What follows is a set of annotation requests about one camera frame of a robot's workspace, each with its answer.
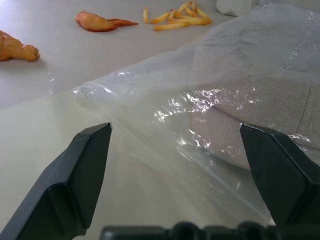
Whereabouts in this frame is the fried chicken drumstick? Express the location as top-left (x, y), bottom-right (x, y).
top-left (0, 29), bottom-right (41, 62)

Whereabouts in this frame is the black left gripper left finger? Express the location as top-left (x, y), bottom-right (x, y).
top-left (0, 122), bottom-right (113, 240)

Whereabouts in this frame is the clear plastic bag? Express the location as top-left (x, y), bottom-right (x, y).
top-left (47, 2), bottom-right (320, 227)

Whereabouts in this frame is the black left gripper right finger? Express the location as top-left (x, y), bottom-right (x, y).
top-left (239, 122), bottom-right (320, 227)

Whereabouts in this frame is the orange fried shrimp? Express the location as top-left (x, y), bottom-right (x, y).
top-left (75, 11), bottom-right (140, 33)

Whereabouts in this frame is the pile of french fries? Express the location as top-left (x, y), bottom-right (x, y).
top-left (149, 0), bottom-right (213, 32)

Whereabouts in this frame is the white container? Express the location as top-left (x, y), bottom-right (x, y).
top-left (215, 0), bottom-right (253, 17)

